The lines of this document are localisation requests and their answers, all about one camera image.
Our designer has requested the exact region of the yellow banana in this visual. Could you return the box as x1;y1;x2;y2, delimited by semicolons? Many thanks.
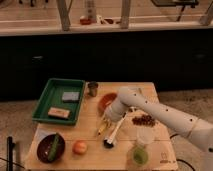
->
98;122;108;135

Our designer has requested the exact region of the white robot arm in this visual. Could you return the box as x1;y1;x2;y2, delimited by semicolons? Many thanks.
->
104;87;213;153

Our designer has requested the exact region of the orange plate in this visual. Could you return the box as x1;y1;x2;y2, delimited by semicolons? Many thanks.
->
98;93;117;115

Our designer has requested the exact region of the orange fruit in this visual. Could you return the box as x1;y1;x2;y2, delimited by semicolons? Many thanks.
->
72;140;88;155

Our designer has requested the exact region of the small metal cup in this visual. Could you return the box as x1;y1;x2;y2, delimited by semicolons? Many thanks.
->
88;81;98;97

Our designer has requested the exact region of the pile of brown nuts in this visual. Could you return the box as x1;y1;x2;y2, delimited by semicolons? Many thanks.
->
132;115;156;127

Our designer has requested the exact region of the grey-blue sponge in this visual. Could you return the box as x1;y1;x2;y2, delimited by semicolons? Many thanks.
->
62;92;80;102

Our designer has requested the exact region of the clear glass with green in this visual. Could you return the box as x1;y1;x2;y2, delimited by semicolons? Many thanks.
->
128;127;155;167

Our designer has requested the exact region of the green plastic tray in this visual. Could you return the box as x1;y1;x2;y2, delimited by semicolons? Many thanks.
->
32;78;85;125

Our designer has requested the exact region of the tan wooden block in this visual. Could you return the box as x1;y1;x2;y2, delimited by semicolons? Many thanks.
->
48;107;70;119

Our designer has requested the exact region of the green cucumber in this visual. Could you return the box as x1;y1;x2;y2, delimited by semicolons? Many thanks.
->
48;133;59;162

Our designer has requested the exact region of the dark brown bowl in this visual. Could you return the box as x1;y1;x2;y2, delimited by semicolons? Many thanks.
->
37;133;65;163

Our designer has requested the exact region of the black stand left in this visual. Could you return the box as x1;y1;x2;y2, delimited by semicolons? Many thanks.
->
6;136;15;171

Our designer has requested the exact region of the red object on shelf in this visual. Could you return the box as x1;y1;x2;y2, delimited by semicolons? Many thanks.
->
79;17;92;25

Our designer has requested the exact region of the white bottle on shelf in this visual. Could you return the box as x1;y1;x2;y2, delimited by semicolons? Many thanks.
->
85;0;97;23

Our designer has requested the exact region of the white handled black brush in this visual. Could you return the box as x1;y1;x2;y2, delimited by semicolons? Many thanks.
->
103;115;126;149

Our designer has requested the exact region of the black cable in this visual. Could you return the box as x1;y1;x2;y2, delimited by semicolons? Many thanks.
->
169;132;198;171

